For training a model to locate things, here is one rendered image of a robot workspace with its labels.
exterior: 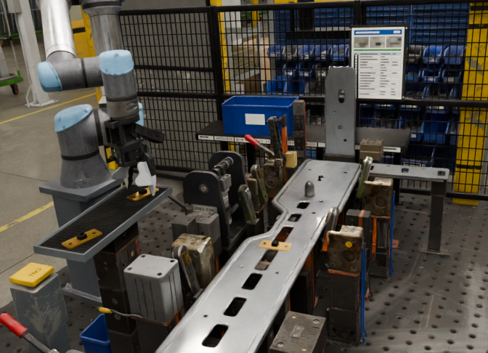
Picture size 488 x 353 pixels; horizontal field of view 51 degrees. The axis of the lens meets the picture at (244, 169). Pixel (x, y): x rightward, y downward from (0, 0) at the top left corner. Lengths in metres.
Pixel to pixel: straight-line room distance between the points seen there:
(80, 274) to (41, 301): 0.70
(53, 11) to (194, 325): 0.90
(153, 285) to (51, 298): 0.20
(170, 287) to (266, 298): 0.22
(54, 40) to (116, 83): 0.25
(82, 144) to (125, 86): 0.43
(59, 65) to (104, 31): 0.32
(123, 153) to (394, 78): 1.28
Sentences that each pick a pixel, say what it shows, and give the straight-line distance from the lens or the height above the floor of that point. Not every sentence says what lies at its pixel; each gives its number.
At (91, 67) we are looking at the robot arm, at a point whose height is 1.49.
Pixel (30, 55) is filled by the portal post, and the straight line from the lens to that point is 8.24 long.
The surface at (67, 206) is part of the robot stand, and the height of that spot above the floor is 1.04.
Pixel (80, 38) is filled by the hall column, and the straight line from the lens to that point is 9.09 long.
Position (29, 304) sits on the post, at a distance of 1.12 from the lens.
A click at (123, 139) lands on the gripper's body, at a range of 1.28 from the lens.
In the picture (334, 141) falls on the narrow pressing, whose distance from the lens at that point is 2.02.
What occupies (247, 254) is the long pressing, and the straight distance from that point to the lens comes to 1.36.
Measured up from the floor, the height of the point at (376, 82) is 1.22.
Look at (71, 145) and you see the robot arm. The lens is 1.64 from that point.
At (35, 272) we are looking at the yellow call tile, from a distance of 1.12.
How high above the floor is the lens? 1.69
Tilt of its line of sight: 21 degrees down
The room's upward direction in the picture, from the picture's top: 4 degrees counter-clockwise
